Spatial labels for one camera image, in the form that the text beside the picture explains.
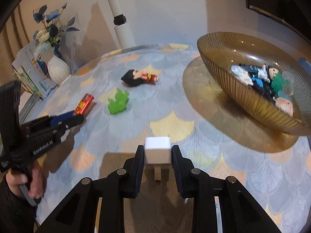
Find red clear lighter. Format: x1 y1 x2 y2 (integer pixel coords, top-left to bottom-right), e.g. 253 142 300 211
74 94 94 116

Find white charger plug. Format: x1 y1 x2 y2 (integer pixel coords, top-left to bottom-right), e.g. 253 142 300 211
144 137 172 182

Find person's left hand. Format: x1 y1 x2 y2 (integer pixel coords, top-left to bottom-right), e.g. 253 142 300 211
5 160 44 199

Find green translucent toy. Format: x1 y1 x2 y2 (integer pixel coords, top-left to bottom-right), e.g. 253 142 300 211
108 89 129 115

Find white ribbed vase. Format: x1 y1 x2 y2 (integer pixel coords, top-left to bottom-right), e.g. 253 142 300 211
47 55 71 86

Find stack of books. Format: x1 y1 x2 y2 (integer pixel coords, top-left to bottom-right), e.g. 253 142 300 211
11 41 58 124

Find patterned fan tablecloth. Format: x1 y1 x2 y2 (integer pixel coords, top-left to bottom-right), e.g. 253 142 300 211
37 44 310 232

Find black haired doll figure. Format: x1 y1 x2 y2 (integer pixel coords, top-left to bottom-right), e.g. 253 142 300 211
121 70 159 87

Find blue white artificial flowers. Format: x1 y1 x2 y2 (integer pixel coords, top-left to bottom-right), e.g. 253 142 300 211
33 3 79 61

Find white lamp pole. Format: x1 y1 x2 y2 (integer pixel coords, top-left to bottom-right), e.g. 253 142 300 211
107 0 136 49

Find amber ribbed glass bowl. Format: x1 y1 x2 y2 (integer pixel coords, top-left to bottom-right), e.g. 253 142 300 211
197 32 310 136

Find small toys in bowl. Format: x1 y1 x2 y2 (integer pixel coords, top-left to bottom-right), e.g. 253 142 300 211
229 64 294 104

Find wall television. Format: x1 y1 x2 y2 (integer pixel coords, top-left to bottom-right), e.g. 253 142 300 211
246 0 310 43

